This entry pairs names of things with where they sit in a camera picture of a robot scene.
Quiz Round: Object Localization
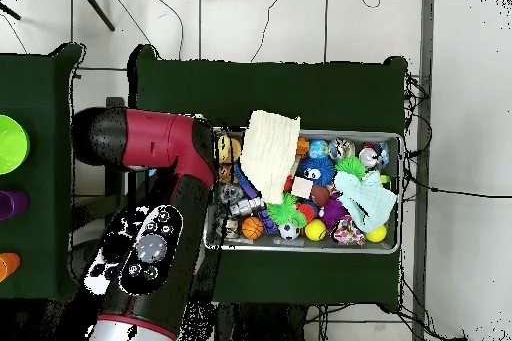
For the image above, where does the cream waffle cloth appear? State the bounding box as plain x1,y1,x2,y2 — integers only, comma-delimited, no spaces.
239,109,301,205

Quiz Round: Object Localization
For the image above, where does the shallow mesh bin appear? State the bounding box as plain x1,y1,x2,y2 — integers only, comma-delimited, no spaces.
203,126,404,255

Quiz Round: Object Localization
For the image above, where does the yellow plush duck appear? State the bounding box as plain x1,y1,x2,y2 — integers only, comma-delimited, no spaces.
217,134,242,165

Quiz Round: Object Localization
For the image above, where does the orange basketball toy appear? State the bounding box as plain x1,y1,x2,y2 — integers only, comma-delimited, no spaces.
240,215,266,241

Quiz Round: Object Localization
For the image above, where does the globe print ball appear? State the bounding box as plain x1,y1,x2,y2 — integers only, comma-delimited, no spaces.
306,139,330,160

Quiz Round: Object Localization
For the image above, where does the blue spiky ball with eyes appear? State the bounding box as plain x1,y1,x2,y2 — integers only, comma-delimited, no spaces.
297,155,336,187

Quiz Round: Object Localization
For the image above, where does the small soccer ball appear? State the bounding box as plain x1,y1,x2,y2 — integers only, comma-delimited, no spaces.
277,222,302,241

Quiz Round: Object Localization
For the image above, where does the yellow ball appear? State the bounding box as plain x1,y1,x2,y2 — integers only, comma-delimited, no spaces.
304,218,328,243

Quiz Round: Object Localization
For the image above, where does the green spiky ball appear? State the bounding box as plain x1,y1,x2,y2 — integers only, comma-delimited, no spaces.
334,155,368,180

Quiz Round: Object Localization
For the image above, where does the colourful patterned cloth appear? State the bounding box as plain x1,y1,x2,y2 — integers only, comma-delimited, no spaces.
331,214,367,247

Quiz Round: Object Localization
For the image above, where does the mint waffle cloth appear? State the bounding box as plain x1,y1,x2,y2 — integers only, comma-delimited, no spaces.
332,169,398,234

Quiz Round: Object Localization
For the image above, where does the black upright panel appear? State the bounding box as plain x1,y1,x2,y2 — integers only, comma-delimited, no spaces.
104,96,126,222

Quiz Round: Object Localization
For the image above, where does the grey rounded stand base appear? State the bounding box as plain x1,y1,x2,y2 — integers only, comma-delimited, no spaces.
69,238,99,282

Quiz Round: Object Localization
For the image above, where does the black tripod leg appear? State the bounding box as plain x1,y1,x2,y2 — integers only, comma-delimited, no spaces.
0,1,22,21
73,0,116,33

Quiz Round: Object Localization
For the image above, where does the dark green side table cloth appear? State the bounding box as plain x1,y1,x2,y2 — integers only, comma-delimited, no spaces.
0,43,94,303

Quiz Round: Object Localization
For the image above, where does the lime green bowl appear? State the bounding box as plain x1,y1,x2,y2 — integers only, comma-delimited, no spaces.
0,114,31,176

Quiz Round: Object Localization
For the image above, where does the purple cup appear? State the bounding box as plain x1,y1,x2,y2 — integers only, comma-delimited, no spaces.
0,190,31,221

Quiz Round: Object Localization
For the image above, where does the orange cup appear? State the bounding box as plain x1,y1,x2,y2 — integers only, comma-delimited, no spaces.
0,252,22,283

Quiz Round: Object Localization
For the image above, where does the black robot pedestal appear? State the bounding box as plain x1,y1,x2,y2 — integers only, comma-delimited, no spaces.
215,302,307,341

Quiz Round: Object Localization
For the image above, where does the thin black floor cable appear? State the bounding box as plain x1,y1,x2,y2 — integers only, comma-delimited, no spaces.
403,180,512,200

